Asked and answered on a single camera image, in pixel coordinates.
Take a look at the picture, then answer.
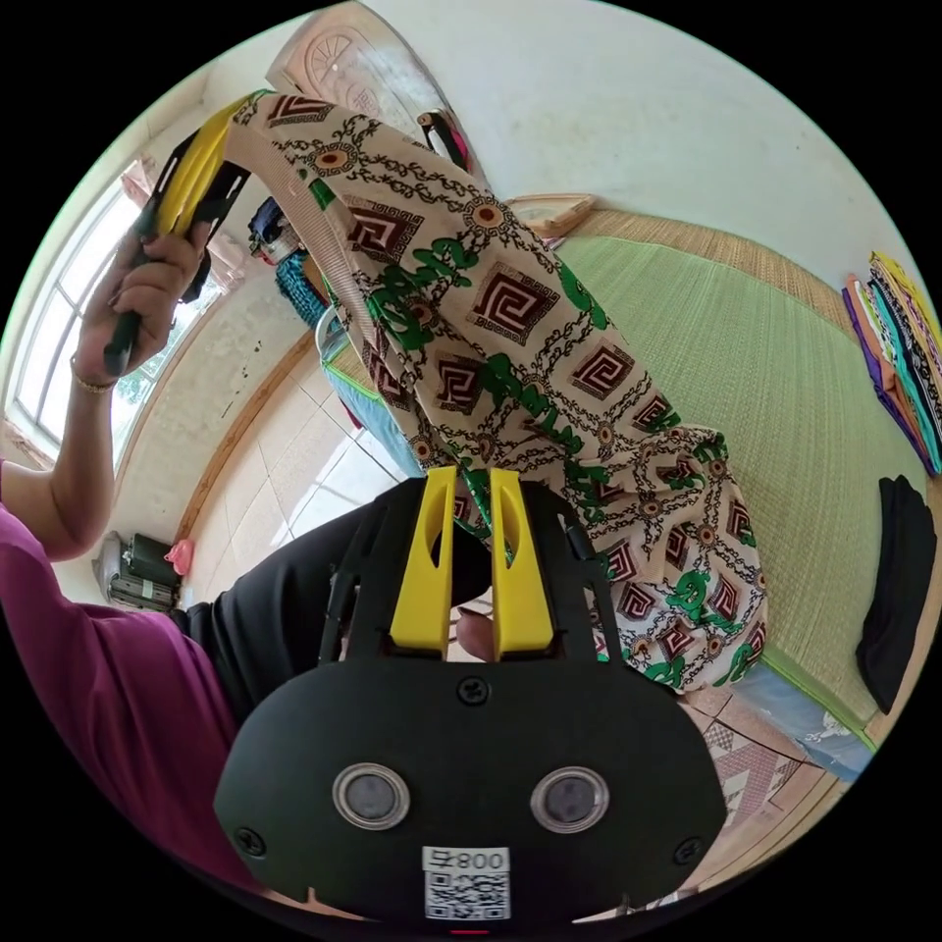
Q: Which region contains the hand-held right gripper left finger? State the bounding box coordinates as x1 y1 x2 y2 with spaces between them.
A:
389 466 458 657

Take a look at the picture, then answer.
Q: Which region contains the carved wooden door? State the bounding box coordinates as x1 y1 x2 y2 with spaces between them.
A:
264 10 451 148

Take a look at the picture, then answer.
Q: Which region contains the heap of dark and teal clothes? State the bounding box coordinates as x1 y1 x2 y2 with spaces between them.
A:
246 196 334 327

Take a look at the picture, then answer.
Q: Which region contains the bed with green woven mat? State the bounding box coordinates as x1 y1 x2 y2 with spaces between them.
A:
316 208 933 783

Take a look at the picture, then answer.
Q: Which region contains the pile of clothes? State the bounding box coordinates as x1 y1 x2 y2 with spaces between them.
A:
841 249 942 480

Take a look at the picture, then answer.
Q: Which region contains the wooden board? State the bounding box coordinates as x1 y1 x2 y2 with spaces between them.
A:
502 191 599 239

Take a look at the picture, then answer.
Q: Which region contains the person's left forearm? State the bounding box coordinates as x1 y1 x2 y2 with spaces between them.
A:
42 361 124 562

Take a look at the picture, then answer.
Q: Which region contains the person's body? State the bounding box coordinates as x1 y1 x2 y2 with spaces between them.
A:
0 455 503 896

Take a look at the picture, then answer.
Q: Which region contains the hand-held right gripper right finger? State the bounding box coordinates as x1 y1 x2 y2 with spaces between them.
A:
490 467 554 661

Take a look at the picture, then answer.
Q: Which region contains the window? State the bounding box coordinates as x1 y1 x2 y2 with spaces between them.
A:
5 173 224 451

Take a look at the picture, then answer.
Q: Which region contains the dark green suitcase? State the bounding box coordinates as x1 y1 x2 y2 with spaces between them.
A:
108 532 183 612

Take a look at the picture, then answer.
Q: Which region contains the person's left hand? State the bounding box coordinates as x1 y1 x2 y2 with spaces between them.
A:
76 219 213 387

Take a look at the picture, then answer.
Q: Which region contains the black garment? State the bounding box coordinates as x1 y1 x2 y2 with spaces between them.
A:
855 474 940 715

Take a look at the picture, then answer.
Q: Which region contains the beige floral t-shirt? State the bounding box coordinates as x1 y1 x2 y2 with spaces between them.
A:
226 87 771 698

